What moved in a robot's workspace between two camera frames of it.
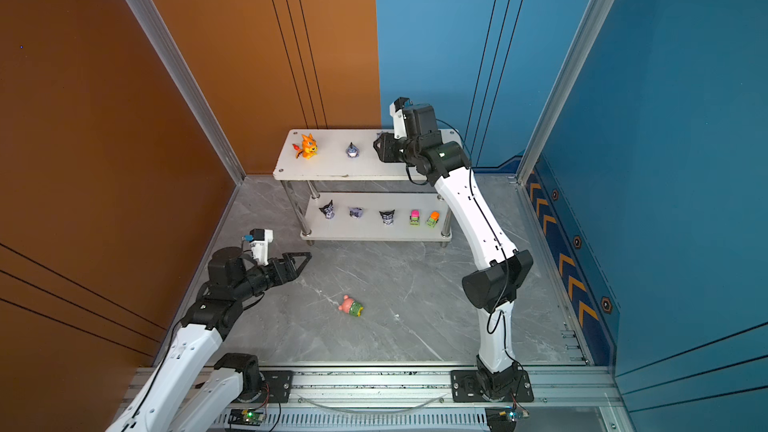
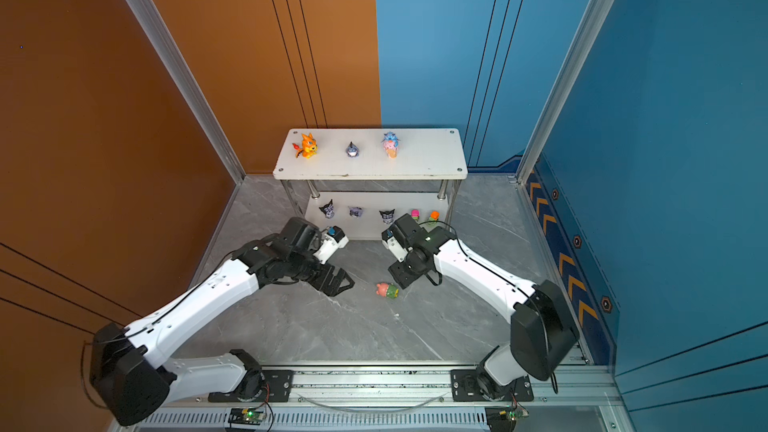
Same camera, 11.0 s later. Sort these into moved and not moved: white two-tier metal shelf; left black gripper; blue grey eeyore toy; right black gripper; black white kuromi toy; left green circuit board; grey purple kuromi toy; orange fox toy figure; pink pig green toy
Moved: pink pig green toy; right black gripper; left black gripper
Not moved: white two-tier metal shelf; blue grey eeyore toy; left green circuit board; orange fox toy figure; grey purple kuromi toy; black white kuromi toy
